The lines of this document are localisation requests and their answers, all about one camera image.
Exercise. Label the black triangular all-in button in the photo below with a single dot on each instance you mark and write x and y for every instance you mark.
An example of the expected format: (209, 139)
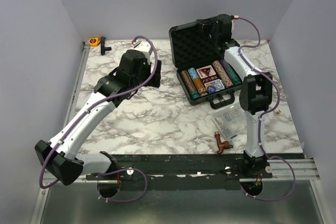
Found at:
(206, 71)

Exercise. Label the white brass small fitting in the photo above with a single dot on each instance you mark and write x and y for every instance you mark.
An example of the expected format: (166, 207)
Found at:
(277, 112)

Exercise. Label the brown chip stack row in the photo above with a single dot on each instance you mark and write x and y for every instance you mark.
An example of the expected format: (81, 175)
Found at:
(189, 84)

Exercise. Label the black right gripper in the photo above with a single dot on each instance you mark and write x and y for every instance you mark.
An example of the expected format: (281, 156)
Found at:
(207, 23)

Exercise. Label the orange tape measure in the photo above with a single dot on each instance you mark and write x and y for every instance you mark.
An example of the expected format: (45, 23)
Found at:
(94, 42)

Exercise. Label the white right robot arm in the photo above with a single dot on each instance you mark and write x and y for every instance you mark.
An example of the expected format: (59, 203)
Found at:
(256, 91)

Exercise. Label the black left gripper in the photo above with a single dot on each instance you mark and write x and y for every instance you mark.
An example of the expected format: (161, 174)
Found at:
(155, 81)

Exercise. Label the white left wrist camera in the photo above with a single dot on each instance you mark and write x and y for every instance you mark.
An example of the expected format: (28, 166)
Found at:
(144, 47)

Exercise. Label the brown faucet tap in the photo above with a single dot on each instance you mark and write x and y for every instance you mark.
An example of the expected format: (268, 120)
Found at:
(221, 145)

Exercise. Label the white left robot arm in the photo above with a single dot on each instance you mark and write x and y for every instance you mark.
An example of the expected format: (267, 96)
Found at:
(59, 154)

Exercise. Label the blue playing card deck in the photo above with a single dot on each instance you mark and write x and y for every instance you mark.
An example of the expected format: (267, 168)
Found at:
(217, 83)

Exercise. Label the clear plastic bag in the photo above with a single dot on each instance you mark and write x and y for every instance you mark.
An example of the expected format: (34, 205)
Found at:
(230, 121)

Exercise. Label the teal chip stack row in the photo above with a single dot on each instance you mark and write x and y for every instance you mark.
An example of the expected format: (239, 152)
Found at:
(233, 76)

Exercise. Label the black t-shaped tool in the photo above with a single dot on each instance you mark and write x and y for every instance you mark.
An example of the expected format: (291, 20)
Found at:
(103, 47)

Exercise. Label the blue small blind button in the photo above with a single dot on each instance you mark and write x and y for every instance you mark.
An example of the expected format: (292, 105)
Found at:
(211, 89)

